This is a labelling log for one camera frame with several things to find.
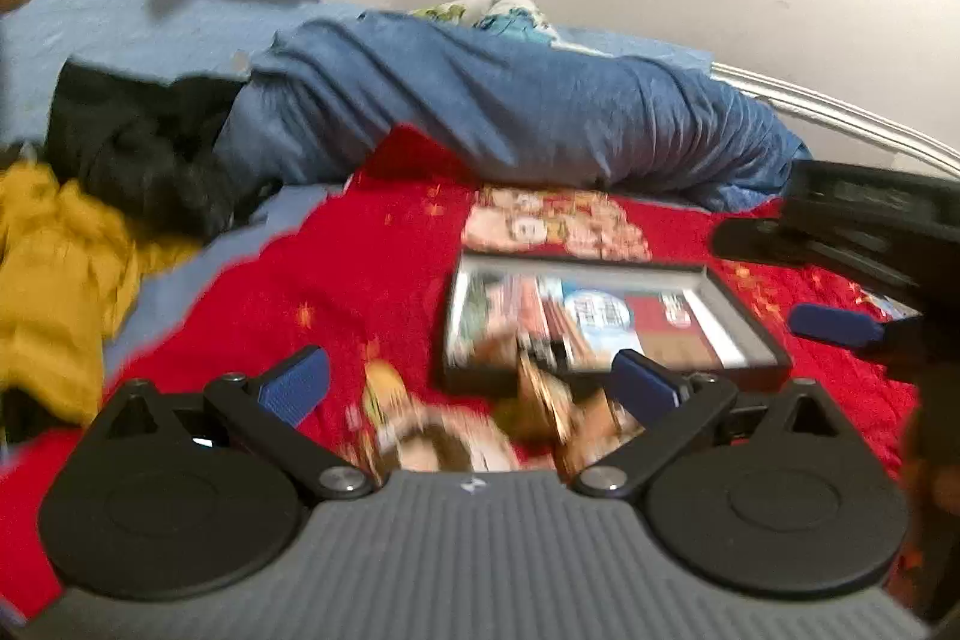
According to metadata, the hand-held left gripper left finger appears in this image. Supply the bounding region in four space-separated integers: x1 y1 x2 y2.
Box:
103 344 377 500

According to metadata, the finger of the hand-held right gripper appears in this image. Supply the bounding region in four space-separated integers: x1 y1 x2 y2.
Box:
711 216 927 311
789 302 925 375

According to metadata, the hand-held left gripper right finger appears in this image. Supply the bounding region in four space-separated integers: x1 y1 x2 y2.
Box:
570 349 852 502

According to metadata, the black cardboard box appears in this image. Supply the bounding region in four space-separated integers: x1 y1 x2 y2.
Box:
441 250 794 397

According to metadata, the brown cardboard piece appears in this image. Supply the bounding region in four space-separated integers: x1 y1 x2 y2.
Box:
499 355 646 473

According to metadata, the colourful printed book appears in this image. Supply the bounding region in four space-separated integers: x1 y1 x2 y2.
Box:
450 272 745 372

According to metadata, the white bed headboard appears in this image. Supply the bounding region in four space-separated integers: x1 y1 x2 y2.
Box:
709 61 960 178

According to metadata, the red printed blanket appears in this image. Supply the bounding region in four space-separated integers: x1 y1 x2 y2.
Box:
0 126 922 620

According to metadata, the mustard yellow garment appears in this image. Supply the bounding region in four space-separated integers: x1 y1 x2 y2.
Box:
0 160 205 429

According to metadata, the black clothing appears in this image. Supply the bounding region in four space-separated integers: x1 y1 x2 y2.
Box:
45 59 280 240

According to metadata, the blue duvet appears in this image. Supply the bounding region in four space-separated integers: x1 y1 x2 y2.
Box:
214 10 816 214

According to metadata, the floral pillow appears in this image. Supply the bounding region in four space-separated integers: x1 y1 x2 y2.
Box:
409 0 561 46

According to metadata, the light blue bedsheet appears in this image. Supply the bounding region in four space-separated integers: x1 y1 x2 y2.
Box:
0 0 713 386

